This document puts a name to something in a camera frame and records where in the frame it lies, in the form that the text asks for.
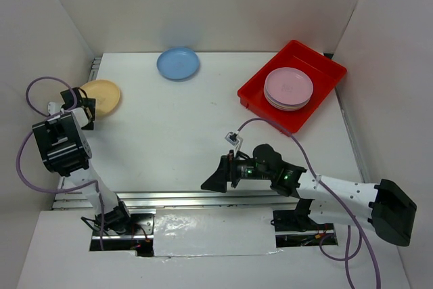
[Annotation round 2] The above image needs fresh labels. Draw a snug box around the blue plate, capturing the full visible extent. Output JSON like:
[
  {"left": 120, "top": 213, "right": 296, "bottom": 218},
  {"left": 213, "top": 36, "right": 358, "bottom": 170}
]
[{"left": 156, "top": 47, "right": 200, "bottom": 81}]

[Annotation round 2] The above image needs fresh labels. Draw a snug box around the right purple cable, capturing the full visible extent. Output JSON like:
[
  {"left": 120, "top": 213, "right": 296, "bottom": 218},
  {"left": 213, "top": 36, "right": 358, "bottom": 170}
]
[{"left": 235, "top": 118, "right": 382, "bottom": 289}]

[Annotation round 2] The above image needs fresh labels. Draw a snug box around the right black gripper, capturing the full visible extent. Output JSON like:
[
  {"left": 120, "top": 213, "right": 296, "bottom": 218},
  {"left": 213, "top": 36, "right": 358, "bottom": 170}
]
[{"left": 201, "top": 149, "right": 273, "bottom": 192}]

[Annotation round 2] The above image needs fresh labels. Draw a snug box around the white taped cover panel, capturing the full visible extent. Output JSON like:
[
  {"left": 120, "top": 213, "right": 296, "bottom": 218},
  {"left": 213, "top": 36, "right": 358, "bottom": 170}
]
[{"left": 153, "top": 208, "right": 277, "bottom": 257}]

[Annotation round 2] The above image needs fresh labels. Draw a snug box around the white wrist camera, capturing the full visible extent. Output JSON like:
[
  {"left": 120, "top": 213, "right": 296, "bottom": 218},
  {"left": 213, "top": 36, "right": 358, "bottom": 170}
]
[
  {"left": 47, "top": 102, "right": 63, "bottom": 116},
  {"left": 225, "top": 131, "right": 243, "bottom": 155}
]

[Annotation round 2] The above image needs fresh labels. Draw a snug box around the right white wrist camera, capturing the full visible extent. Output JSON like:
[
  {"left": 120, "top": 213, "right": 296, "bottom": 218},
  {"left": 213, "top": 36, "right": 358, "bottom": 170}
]
[{"left": 225, "top": 131, "right": 243, "bottom": 155}]

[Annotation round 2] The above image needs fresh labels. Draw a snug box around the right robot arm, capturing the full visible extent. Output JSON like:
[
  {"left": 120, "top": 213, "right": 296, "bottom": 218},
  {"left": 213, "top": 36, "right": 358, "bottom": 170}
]
[{"left": 201, "top": 144, "right": 417, "bottom": 247}]

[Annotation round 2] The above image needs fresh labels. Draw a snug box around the pink plate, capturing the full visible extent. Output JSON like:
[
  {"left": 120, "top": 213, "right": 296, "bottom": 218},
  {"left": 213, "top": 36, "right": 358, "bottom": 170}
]
[{"left": 264, "top": 67, "right": 314, "bottom": 104}]

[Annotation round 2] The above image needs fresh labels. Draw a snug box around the red plastic bin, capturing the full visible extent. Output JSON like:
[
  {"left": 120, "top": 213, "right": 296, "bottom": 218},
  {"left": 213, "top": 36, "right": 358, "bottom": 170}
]
[{"left": 237, "top": 40, "right": 347, "bottom": 133}]

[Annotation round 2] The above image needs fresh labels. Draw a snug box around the orange plate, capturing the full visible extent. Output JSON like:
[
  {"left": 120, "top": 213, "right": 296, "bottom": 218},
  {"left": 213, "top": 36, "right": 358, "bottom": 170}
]
[{"left": 81, "top": 80, "right": 121, "bottom": 119}]

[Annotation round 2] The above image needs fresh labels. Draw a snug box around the purple plate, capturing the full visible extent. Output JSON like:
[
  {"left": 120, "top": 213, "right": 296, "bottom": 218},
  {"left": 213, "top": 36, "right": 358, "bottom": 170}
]
[{"left": 265, "top": 92, "right": 309, "bottom": 111}]

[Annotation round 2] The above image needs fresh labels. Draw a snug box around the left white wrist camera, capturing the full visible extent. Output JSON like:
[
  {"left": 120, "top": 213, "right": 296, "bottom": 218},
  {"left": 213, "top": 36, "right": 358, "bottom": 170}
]
[{"left": 47, "top": 102, "right": 63, "bottom": 116}]

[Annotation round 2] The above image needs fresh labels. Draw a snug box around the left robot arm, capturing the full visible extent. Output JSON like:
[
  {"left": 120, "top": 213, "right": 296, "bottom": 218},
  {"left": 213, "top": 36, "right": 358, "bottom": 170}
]
[{"left": 32, "top": 87, "right": 134, "bottom": 235}]

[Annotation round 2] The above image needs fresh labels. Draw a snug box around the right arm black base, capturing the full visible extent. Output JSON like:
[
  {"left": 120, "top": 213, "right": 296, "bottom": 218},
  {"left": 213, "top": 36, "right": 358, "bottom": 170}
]
[{"left": 270, "top": 210, "right": 334, "bottom": 234}]

